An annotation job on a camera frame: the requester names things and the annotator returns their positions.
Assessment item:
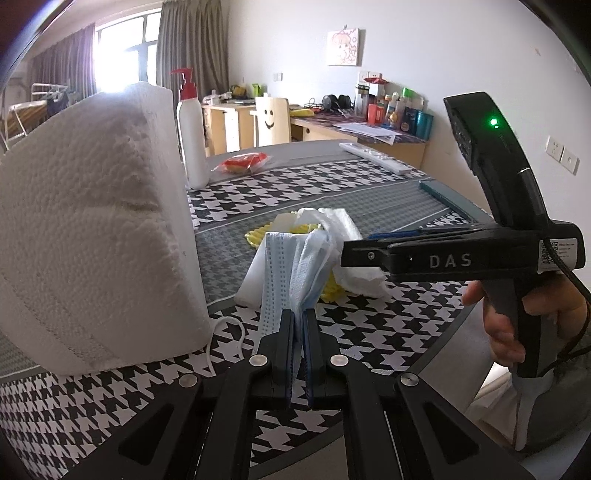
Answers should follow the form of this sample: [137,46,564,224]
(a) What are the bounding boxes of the blue face mask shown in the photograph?
[202,230,341,377]

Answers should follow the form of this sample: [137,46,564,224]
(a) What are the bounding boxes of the person's right hand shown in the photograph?
[462,275,588,367]

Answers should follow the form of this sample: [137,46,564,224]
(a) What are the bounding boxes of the white tissue sheet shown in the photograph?
[295,207,388,298]

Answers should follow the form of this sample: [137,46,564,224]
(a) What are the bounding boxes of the houndstooth table mat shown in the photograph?
[1,160,466,479]

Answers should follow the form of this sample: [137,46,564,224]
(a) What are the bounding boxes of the white remote control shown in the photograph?
[339,143,412,175]

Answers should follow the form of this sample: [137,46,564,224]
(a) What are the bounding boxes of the white papers on desk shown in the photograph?
[334,122,401,145]

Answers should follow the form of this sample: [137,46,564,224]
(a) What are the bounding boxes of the teal bottle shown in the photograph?
[415,111,434,141]

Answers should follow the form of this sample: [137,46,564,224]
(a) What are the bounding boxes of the red snack packet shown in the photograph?
[211,152,271,175]

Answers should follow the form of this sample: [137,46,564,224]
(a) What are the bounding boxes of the black headphones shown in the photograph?
[322,94,353,112]

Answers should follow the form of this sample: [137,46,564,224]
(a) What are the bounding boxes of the wooden smiley face chair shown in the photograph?
[256,97,291,147]

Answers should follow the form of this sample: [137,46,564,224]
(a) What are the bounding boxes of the wooden desk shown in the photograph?
[204,104,428,169]

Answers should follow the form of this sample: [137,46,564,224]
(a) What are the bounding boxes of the white styrofoam box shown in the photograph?
[1,82,212,375]

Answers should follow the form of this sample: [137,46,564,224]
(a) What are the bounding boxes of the white pump bottle red cap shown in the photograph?
[171,68,211,190]

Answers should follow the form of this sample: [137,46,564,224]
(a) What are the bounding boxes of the right grey curtain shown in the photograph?
[155,0,232,100]

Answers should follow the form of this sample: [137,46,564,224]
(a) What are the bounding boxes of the grey curtain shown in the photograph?
[28,24,97,99]
[155,0,232,100]

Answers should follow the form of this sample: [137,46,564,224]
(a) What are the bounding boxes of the left grey curtain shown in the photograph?
[28,24,97,99]

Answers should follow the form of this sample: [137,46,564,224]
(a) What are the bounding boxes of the metal bunk bed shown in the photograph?
[1,83,69,152]

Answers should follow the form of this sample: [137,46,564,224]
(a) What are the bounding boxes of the anime wall picture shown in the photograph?
[331,28,360,66]

